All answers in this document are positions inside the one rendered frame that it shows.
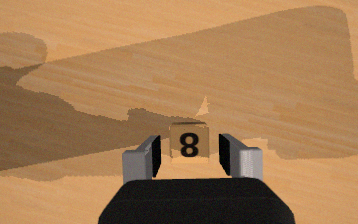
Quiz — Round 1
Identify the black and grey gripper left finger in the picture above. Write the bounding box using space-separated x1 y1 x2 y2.
122 135 161 185

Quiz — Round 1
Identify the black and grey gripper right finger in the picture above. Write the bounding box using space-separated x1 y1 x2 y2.
219 133 263 181

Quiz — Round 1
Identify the tan number cube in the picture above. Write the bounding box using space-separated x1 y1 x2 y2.
169 122 210 165

